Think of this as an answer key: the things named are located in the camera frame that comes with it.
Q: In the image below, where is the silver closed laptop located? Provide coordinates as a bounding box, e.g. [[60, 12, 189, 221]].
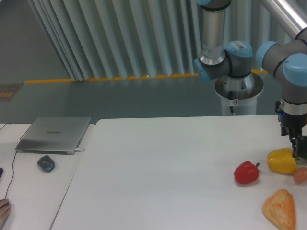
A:
[[15, 117, 91, 154]]

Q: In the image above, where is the black thin cable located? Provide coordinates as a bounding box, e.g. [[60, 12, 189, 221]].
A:
[[0, 123, 36, 200]]

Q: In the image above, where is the triangular orange bread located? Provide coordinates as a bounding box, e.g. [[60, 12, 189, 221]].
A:
[[262, 189, 296, 230]]

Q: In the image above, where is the yellow bell pepper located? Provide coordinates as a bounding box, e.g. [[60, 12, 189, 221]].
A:
[[267, 148, 297, 174]]

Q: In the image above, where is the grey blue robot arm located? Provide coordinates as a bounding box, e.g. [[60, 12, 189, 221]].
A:
[[194, 0, 307, 158]]

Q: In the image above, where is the black device at edge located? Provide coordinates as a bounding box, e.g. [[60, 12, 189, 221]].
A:
[[0, 168, 4, 179]]

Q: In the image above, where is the pink peach fruit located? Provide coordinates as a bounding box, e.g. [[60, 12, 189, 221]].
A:
[[293, 167, 307, 184]]

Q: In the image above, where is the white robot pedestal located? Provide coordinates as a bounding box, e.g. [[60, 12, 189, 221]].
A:
[[215, 73, 264, 116]]

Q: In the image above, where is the red bell pepper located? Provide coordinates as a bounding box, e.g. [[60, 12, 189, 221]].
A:
[[234, 161, 260, 184]]

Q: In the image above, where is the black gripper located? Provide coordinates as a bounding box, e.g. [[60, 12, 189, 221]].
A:
[[275, 100, 307, 158]]

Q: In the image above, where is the person's hand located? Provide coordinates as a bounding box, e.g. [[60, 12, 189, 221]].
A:
[[0, 199, 11, 227]]

